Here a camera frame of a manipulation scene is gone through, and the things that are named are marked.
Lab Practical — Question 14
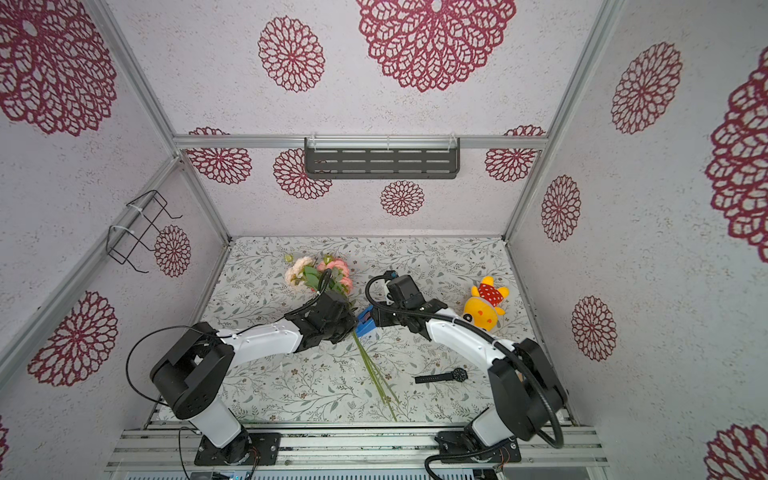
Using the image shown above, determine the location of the pink artificial flower bouquet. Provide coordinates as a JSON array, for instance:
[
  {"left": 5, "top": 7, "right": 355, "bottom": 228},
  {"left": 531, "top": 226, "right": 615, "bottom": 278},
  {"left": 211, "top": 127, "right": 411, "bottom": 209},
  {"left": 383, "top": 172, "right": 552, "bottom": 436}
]
[{"left": 284, "top": 255, "right": 399, "bottom": 420}]

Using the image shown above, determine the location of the right black corrugated cable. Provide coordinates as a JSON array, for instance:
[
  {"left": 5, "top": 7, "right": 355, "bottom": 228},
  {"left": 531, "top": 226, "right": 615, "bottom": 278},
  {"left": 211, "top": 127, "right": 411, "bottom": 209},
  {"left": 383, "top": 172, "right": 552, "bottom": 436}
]
[{"left": 364, "top": 272, "right": 565, "bottom": 480}]

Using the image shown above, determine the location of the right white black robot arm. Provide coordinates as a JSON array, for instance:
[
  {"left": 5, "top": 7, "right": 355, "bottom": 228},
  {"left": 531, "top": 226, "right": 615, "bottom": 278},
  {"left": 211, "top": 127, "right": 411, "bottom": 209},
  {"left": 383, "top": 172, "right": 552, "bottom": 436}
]
[{"left": 364, "top": 271, "right": 567, "bottom": 449}]

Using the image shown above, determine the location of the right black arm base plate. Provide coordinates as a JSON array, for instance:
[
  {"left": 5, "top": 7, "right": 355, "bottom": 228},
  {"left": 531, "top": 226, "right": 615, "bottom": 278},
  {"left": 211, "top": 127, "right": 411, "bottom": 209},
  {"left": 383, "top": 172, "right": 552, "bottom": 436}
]
[{"left": 435, "top": 430, "right": 522, "bottom": 464}]

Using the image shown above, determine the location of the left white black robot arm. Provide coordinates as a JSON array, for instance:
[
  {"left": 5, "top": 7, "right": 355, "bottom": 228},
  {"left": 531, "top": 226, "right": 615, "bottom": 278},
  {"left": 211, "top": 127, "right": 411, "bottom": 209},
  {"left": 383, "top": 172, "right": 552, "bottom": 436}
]
[{"left": 150, "top": 291, "right": 357, "bottom": 451}]

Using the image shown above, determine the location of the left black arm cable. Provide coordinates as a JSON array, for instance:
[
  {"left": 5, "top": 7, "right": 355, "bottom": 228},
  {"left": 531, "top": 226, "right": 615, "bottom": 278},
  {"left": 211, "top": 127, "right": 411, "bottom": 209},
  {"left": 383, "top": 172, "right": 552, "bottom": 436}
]
[{"left": 124, "top": 268, "right": 334, "bottom": 480}]

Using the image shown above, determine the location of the blue tape dispenser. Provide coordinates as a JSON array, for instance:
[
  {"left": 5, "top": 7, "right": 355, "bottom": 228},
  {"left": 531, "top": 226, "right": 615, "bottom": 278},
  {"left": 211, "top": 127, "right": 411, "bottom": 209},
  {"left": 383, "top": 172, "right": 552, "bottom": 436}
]
[{"left": 355, "top": 306, "right": 376, "bottom": 338}]

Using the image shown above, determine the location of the black wristwatch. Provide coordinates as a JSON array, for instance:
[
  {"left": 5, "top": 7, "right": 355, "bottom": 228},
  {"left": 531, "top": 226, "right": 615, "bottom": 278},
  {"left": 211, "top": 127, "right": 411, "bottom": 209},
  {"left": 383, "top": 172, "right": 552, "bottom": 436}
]
[{"left": 414, "top": 368, "right": 468, "bottom": 384}]

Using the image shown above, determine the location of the grey wall shelf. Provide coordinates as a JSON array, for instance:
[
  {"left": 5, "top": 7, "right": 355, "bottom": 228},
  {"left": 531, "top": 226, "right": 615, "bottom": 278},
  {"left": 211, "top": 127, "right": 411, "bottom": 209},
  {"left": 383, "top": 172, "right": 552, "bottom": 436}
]
[{"left": 304, "top": 137, "right": 461, "bottom": 180}]

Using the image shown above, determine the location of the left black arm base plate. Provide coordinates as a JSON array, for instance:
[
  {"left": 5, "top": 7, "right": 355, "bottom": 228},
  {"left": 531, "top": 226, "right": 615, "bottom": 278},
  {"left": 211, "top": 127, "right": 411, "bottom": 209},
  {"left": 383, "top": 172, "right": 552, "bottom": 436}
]
[{"left": 194, "top": 431, "right": 282, "bottom": 467}]

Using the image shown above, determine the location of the yellow plush toy red hat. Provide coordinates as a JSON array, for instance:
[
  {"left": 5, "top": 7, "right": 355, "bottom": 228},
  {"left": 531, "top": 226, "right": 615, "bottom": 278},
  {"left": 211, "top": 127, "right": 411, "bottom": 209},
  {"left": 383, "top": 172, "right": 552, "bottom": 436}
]
[{"left": 462, "top": 276, "right": 510, "bottom": 332}]

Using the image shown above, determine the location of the black wire wall rack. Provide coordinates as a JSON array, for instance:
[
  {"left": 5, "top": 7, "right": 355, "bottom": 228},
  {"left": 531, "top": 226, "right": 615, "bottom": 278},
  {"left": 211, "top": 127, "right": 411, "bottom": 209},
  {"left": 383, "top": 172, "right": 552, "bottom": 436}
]
[{"left": 105, "top": 189, "right": 182, "bottom": 274}]

